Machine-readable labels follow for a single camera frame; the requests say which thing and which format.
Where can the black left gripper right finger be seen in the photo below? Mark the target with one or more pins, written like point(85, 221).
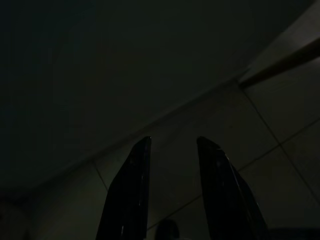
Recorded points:
point(222, 195)

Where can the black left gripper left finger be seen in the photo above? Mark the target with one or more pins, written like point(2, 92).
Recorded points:
point(127, 195)

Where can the wooden table leg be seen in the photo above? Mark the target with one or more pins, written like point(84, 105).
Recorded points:
point(282, 65)

